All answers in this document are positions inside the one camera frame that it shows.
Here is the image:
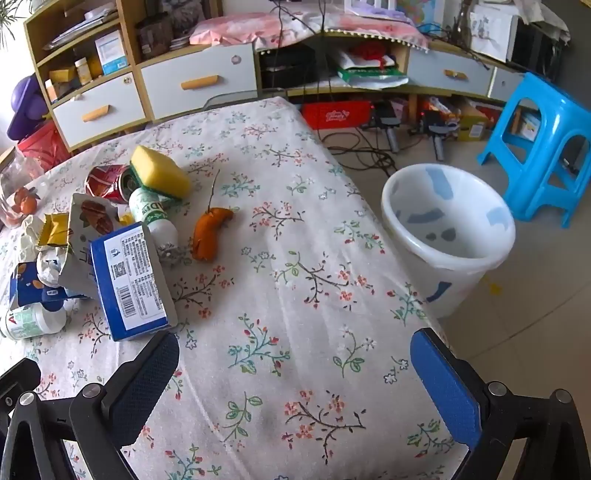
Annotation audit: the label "black box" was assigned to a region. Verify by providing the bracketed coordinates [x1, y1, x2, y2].
[259, 46, 319, 88]

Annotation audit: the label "red bag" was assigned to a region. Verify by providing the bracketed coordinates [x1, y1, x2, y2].
[18, 122, 71, 168]

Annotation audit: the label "yellow cardboard box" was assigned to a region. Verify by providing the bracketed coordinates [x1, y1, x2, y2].
[457, 115, 491, 142]

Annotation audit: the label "black floor cables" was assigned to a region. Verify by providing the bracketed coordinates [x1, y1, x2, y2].
[318, 124, 399, 177]

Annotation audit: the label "black grey handheld device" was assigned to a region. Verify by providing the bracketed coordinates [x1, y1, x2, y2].
[368, 102, 403, 153]
[418, 111, 459, 162]

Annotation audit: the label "large wooden picture frame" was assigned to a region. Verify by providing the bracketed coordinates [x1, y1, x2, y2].
[166, 0, 223, 29]

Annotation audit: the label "red box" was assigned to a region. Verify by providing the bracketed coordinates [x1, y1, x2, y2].
[301, 102, 373, 131]

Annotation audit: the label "floral tablecloth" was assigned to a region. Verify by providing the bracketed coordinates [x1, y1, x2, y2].
[0, 96, 467, 480]

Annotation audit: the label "nut snack bag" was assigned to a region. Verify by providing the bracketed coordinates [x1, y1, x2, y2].
[60, 193, 121, 296]

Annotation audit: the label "yellow wrapper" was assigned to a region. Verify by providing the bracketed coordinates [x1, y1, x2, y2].
[37, 213, 70, 247]

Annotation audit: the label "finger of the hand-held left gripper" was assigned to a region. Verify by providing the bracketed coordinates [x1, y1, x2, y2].
[0, 357, 41, 393]

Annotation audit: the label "clear bag with tangerines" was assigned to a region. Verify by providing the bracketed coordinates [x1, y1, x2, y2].
[0, 148, 47, 229]

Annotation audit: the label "pink cloth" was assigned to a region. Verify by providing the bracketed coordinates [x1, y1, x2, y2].
[189, 11, 432, 51]

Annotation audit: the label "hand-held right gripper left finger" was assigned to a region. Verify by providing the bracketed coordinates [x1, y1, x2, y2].
[0, 331, 181, 480]

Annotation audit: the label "flattened blue juice carton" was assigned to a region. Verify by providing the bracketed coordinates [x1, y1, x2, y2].
[9, 261, 90, 319]

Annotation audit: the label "orange carrot-like vegetable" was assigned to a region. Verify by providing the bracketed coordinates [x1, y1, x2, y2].
[191, 208, 237, 262]

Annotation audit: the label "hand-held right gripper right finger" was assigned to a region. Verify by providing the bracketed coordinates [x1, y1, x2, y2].
[410, 328, 591, 480]

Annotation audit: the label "purple toy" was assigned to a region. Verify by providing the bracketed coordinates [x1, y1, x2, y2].
[7, 74, 52, 140]

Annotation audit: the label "white drawer with wooden handle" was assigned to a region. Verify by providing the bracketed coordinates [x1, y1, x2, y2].
[51, 71, 149, 151]
[409, 46, 496, 97]

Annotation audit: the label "wooden shelf cabinet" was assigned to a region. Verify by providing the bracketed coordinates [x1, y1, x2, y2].
[23, 0, 259, 153]

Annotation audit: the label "small dark picture frame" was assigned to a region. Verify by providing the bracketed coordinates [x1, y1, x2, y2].
[134, 13, 174, 59]

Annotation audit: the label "black monitor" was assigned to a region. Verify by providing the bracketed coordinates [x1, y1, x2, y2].
[510, 18, 565, 85]

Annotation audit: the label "white bottle with green label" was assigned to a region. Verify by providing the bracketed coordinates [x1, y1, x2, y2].
[128, 188, 180, 252]
[0, 302, 70, 341]

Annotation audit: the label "blue plastic stool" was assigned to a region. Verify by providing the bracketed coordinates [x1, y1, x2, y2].
[476, 71, 591, 229]

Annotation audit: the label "white bin with blue patches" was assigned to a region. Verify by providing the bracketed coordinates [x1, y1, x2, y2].
[381, 162, 517, 320]

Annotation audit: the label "crushed red can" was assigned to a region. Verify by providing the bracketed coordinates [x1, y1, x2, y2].
[84, 165, 139, 204]

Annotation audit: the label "blue white carton box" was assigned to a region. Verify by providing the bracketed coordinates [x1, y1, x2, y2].
[90, 222, 178, 342]

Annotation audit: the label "green white bag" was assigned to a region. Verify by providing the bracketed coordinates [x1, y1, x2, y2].
[337, 67, 409, 92]

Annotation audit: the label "white drawer with round sticker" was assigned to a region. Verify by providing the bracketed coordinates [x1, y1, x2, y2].
[139, 44, 258, 123]

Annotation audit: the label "yellow green sponge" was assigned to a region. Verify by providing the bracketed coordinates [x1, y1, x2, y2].
[129, 145, 192, 200]

